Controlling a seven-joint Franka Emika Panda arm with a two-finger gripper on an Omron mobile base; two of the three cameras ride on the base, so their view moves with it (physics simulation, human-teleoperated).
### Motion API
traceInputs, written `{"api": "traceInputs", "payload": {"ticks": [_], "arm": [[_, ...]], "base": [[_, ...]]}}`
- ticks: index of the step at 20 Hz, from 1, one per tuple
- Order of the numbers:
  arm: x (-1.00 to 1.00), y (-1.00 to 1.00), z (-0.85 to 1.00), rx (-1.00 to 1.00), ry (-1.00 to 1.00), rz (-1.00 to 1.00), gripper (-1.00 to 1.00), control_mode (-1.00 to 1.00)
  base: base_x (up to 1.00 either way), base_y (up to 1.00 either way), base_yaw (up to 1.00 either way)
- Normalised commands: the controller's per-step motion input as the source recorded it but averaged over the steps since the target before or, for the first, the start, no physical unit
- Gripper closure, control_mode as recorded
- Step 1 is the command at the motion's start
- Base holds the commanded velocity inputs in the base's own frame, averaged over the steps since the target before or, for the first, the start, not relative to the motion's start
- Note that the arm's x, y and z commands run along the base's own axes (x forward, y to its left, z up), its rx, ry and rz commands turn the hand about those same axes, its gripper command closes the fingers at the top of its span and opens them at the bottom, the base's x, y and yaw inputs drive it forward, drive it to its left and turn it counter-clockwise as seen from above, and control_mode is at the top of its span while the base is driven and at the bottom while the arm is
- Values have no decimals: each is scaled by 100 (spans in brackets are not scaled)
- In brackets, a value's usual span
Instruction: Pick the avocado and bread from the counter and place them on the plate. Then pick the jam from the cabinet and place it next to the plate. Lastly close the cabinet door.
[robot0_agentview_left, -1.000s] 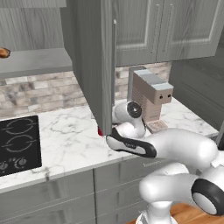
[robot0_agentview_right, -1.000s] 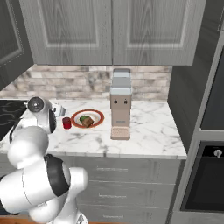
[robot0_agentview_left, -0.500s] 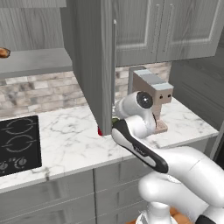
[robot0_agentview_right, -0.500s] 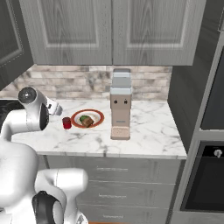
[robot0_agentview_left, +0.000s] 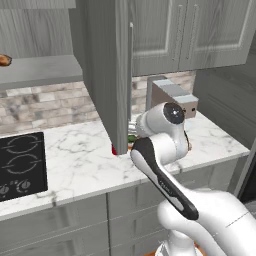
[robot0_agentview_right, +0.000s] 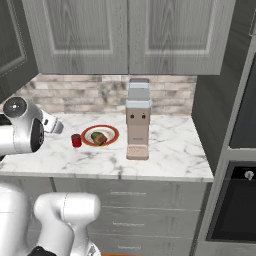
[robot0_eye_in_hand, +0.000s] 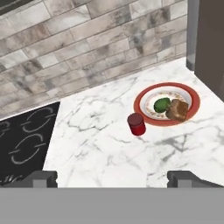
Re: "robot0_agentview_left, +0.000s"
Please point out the green avocado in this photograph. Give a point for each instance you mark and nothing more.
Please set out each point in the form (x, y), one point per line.
(131, 138)

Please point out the grey wall cabinet door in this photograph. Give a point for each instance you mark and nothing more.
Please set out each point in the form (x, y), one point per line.
(150, 33)
(220, 33)

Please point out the open grey cabinet door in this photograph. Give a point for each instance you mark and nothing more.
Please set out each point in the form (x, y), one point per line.
(103, 73)

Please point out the grey and brown box appliance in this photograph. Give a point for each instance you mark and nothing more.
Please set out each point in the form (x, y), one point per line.
(166, 91)

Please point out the grey range hood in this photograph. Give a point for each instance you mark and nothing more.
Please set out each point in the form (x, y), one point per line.
(36, 71)

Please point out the grey tall cabinet unit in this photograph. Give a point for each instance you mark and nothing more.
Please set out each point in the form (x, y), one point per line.
(226, 100)

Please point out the grey wide drawer front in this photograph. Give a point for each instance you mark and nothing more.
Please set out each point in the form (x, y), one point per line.
(66, 245)
(53, 220)

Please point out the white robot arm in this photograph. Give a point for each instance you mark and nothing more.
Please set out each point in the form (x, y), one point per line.
(213, 213)

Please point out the black appliance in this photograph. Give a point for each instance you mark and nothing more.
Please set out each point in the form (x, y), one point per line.
(249, 186)

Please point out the red plate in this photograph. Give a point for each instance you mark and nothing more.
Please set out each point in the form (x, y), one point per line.
(114, 150)

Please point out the grey cabinet above hood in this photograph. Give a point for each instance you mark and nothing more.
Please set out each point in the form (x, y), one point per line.
(36, 3)

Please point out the black hob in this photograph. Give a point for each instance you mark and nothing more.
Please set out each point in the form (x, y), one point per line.
(21, 166)

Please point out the grey narrow drawer front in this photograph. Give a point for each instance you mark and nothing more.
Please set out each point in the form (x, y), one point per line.
(133, 226)
(133, 196)
(133, 248)

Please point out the brown round food item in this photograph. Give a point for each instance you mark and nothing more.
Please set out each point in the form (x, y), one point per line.
(4, 60)

